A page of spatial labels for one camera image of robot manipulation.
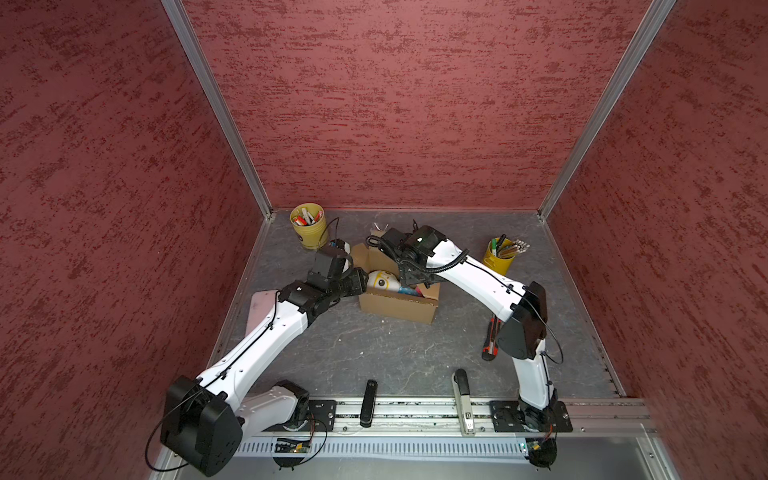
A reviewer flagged white owl ball toy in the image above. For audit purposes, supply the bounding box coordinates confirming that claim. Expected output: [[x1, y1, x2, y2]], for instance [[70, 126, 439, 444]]
[[367, 270, 401, 293]]

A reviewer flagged brown cardboard express box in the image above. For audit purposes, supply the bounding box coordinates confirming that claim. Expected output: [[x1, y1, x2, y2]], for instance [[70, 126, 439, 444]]
[[351, 243, 440, 324]]

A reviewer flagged red black utility knife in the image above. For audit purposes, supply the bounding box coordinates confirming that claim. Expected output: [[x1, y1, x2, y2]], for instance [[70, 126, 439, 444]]
[[481, 316, 503, 362]]

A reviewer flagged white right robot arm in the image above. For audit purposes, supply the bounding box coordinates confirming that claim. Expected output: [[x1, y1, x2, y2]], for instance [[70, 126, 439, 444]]
[[366, 225, 557, 432]]

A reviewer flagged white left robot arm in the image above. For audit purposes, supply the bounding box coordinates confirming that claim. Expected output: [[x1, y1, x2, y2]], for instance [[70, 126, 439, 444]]
[[153, 239, 368, 477]]

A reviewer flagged yellow-green pen holder cup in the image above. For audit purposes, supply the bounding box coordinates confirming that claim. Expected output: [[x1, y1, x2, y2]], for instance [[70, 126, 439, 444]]
[[290, 203, 329, 250]]

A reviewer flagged yellow pencil cup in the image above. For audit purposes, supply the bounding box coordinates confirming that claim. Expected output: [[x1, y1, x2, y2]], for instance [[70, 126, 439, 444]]
[[482, 237, 518, 275]]

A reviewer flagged pink flat case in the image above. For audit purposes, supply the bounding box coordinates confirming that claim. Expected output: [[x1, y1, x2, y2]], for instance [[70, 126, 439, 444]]
[[245, 290, 278, 336]]

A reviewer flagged coloured pencils bundle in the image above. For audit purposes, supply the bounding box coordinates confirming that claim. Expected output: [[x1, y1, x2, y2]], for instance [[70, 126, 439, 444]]
[[499, 239, 530, 259]]

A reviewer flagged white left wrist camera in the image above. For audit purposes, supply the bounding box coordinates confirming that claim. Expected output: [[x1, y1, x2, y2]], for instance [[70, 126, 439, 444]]
[[329, 239, 351, 254]]

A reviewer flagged black handle on rail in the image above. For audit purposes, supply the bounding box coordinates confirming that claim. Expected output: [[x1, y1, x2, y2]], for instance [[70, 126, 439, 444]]
[[359, 379, 378, 428]]

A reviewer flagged silver latch with black handle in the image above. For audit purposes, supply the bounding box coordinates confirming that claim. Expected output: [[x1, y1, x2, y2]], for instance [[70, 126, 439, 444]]
[[452, 369, 475, 437]]

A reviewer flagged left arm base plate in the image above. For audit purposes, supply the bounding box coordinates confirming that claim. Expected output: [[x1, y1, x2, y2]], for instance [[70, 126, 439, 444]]
[[265, 399, 338, 432]]

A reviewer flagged aluminium front rail frame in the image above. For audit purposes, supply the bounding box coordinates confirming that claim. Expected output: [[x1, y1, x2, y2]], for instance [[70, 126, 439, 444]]
[[231, 396, 678, 479]]

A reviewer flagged left circuit board with wires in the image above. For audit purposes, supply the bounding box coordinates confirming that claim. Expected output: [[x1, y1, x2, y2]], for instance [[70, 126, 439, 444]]
[[272, 437, 313, 469]]

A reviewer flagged circuit board with wires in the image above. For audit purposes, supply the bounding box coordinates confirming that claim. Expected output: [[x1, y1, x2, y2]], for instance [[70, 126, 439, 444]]
[[526, 437, 558, 470], [272, 437, 313, 469]]

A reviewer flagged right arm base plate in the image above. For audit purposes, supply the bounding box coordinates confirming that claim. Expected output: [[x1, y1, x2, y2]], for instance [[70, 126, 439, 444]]
[[489, 400, 573, 434]]

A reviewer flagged right circuit board with wires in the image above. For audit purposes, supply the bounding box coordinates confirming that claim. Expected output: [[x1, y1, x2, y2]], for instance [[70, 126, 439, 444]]
[[526, 437, 558, 470]]

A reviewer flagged aluminium corner post right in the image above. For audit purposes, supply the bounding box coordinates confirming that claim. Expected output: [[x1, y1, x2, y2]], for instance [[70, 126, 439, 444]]
[[538, 0, 676, 223]]

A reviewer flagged aluminium corner post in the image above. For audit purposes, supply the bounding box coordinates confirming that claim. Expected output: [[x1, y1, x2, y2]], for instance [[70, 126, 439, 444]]
[[538, 0, 676, 223], [161, 0, 274, 223]]

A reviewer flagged aluminium corner post left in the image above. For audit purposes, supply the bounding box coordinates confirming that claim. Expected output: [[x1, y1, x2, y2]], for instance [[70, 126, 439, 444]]
[[161, 0, 274, 223]]

